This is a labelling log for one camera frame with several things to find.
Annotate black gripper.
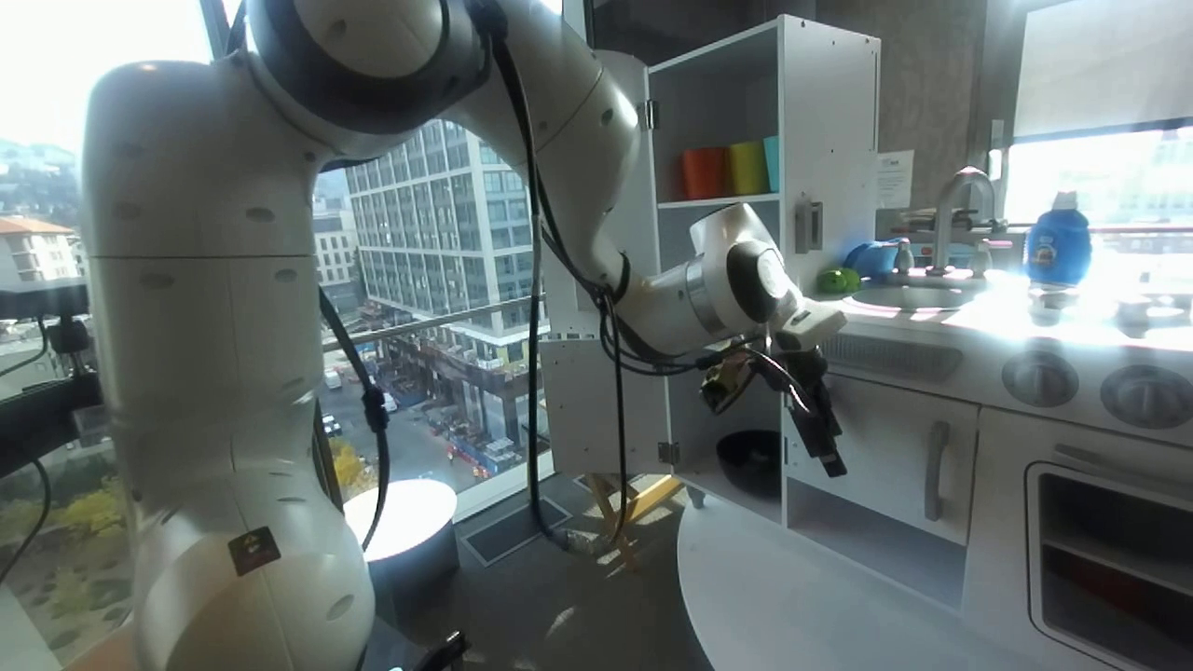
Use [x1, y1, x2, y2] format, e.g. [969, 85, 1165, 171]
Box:
[744, 339, 856, 480]

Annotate white cabinet door small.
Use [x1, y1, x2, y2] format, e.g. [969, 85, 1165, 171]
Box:
[785, 371, 981, 550]

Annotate white cabinet door wide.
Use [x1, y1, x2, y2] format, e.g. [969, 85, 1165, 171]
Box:
[542, 337, 670, 480]

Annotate tall white cabinet door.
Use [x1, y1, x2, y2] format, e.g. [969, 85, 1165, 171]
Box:
[534, 50, 668, 346]

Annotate grey block on cabinet side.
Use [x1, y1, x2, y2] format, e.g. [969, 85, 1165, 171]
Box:
[793, 196, 828, 257]

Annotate black bowl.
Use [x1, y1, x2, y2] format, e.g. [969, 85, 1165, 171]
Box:
[718, 429, 787, 494]

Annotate green toy item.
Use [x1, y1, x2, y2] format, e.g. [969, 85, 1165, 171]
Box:
[813, 263, 868, 299]

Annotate round white table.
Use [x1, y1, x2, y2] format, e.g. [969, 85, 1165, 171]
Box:
[674, 495, 1047, 671]

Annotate wooden folding chair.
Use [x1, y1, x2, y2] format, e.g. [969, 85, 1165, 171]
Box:
[583, 469, 685, 552]

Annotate blue bowl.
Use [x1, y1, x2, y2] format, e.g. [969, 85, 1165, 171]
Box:
[843, 240, 905, 284]

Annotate white oven door with window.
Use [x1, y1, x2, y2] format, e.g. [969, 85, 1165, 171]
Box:
[967, 406, 1193, 671]

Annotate grey stove knob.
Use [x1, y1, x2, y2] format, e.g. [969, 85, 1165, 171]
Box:
[1100, 363, 1193, 432]
[998, 346, 1083, 411]

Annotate white paper notice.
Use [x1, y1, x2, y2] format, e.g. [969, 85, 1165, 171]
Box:
[872, 151, 920, 213]

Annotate yellow cup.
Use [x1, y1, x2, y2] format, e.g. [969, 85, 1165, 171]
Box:
[729, 137, 767, 199]

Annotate silver toy faucet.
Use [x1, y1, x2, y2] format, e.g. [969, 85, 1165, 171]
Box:
[928, 163, 1006, 279]

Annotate blue bottle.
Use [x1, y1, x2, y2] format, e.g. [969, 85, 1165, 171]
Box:
[1026, 188, 1098, 290]

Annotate white toy play kitchen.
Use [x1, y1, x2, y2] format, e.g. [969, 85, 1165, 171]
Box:
[644, 12, 1193, 671]

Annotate round white stool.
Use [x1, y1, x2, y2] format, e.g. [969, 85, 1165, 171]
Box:
[341, 479, 463, 597]

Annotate white roller blind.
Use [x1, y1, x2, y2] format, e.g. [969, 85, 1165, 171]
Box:
[1011, 0, 1193, 144]

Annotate wrist-mounted camera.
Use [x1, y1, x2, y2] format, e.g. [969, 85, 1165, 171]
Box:
[696, 345, 762, 417]

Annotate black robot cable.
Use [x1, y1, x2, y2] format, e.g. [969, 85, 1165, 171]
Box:
[489, 24, 797, 555]

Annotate black bracket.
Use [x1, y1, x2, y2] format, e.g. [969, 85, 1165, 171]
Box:
[416, 627, 475, 671]

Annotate thick black base cable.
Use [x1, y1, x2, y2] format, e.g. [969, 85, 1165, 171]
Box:
[312, 290, 397, 555]

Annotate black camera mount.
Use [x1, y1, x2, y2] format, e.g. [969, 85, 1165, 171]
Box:
[0, 288, 107, 480]

